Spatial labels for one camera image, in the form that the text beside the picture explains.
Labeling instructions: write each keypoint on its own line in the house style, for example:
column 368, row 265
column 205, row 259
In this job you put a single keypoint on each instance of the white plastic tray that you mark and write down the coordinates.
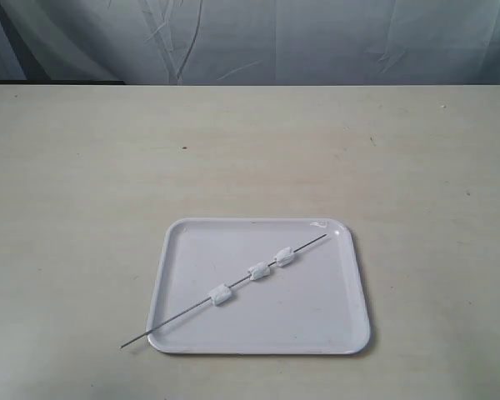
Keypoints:
column 314, row 305

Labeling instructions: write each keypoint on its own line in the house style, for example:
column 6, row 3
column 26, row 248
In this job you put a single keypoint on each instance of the grey backdrop curtain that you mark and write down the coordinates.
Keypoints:
column 251, row 42

